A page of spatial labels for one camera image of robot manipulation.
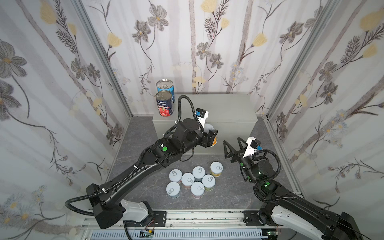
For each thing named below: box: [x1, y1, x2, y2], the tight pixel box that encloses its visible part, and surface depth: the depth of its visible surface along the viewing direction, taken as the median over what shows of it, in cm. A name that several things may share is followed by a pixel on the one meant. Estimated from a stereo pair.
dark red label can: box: [155, 90, 174, 117], surface depth 69 cm
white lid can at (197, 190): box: [190, 181, 205, 199], surface depth 80 cm
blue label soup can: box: [156, 79, 175, 104], surface depth 73 cm
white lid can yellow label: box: [210, 161, 224, 178], surface depth 88 cm
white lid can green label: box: [202, 174, 216, 191], surface depth 83 cm
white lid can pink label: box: [168, 168, 183, 184], surface depth 85 cm
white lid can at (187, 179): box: [181, 172, 195, 186], surface depth 84 cm
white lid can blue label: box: [192, 165, 206, 182], surface depth 86 cm
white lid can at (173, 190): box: [166, 181, 181, 199], surface depth 80 cm
